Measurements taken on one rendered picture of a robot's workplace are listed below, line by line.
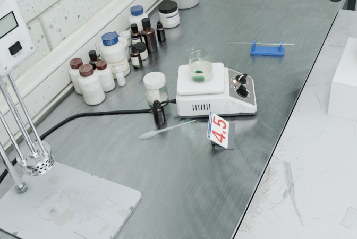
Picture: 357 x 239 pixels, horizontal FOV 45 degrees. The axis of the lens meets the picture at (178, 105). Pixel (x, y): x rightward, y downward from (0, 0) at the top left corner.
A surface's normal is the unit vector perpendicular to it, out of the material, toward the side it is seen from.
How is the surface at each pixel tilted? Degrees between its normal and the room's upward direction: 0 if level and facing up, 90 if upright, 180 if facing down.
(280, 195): 0
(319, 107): 0
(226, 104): 90
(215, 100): 90
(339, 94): 90
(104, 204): 0
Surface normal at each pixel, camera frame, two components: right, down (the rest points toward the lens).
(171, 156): -0.12, -0.76
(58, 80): 0.88, 0.22
